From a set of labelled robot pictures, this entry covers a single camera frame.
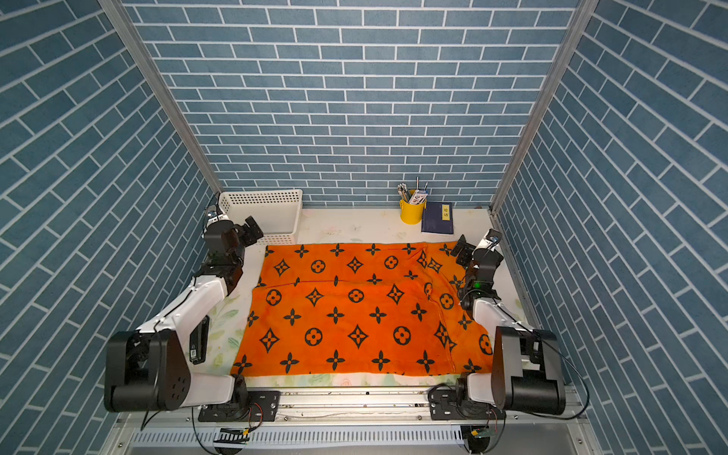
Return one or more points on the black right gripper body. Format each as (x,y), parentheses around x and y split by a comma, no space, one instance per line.
(468,281)

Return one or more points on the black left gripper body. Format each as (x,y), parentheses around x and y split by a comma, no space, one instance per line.
(239,253)

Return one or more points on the orange patterned plush pillowcase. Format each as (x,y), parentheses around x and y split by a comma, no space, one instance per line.
(387,309)

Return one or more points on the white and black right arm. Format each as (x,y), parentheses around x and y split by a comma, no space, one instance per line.
(526,373)

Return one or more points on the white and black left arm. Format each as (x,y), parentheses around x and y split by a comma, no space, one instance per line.
(148,369)

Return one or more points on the white perforated plastic basket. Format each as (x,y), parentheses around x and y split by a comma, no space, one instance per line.
(277,213)

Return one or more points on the dark blue book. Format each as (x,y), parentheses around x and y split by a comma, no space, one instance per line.
(438,218)

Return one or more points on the yellow bucket pen holder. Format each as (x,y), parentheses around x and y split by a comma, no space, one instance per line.
(411,214)

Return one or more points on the blue white pencil box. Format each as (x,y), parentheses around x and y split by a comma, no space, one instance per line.
(418,198)

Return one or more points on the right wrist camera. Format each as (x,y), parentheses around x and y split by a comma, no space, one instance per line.
(490,240)

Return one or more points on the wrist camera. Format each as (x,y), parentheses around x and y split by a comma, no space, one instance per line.
(213,214)
(490,240)

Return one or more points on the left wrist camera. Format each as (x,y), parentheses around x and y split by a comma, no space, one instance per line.
(213,214)

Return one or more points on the white slotted cable duct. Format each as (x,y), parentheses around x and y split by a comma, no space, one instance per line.
(300,437)

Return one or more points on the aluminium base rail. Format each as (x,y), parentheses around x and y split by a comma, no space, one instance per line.
(385,406)

